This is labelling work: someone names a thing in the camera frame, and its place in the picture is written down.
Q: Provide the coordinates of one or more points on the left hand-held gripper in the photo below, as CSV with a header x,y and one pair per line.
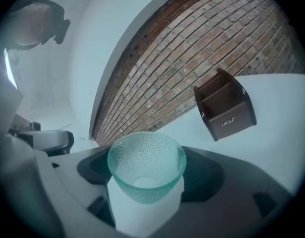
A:
x,y
6,108

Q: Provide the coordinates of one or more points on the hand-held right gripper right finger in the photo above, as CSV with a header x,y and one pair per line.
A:
x,y
229,195

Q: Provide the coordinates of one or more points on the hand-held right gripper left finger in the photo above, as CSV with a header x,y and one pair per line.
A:
x,y
68,177

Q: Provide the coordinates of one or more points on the green textured glass cup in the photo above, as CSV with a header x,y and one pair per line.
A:
x,y
147,157

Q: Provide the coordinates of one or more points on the brown wooden desk organizer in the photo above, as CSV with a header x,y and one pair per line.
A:
x,y
226,108

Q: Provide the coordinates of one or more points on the person's head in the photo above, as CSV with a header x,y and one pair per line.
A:
x,y
31,25

